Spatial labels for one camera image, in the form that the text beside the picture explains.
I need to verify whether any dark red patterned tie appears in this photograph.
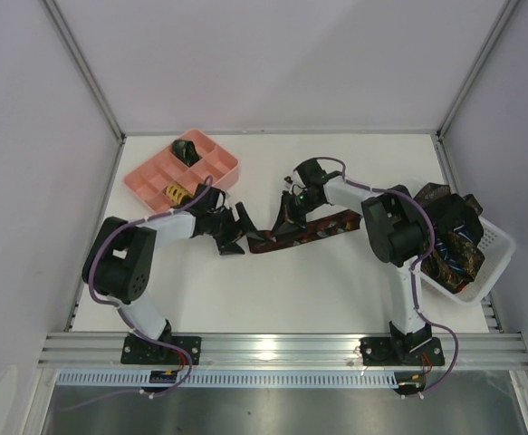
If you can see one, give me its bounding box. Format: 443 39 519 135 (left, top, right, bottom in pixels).
247 210 362 254

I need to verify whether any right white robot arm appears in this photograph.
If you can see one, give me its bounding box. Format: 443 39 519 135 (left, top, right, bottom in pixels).
271 158 434 366

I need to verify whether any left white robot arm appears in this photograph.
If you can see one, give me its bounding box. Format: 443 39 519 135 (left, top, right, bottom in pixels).
82 181 266 365

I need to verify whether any pile of dark ties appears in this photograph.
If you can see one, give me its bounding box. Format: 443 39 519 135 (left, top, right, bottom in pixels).
414 183 485 295

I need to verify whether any rolled yellow patterned tie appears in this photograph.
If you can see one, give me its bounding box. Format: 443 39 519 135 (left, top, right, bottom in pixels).
164 181 194 206

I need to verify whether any rolled black yellow tie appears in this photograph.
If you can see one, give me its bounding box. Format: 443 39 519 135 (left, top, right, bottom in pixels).
171 139 201 167

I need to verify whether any pink compartment organizer tray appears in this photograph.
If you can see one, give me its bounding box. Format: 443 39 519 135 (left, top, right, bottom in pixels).
123 129 240 213

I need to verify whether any white plastic basket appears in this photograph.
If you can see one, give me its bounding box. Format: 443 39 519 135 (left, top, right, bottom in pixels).
398 176 516 308

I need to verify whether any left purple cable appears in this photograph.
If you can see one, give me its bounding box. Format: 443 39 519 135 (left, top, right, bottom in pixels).
59 174 215 411

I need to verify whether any white slotted cable duct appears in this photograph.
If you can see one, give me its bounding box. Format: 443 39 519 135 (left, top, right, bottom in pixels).
56 369 398 389

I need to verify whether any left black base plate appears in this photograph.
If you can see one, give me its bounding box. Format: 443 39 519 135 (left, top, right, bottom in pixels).
120 334 202 365

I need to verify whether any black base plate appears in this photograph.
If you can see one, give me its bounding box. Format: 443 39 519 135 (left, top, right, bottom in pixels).
120 334 202 365
360 336 446 367

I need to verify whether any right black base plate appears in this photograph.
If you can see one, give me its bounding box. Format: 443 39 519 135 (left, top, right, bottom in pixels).
360 336 446 367

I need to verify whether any aluminium front rail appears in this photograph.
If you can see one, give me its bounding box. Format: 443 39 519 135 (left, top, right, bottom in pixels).
38 332 528 371

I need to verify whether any right aluminium frame post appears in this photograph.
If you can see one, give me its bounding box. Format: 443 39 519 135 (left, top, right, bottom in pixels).
436 0 523 141

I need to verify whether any aluminium frame post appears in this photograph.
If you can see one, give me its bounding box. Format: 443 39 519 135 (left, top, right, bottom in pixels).
39 0 126 147
436 0 523 141

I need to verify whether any left aluminium frame post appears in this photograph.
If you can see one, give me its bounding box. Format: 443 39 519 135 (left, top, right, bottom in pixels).
39 0 126 147

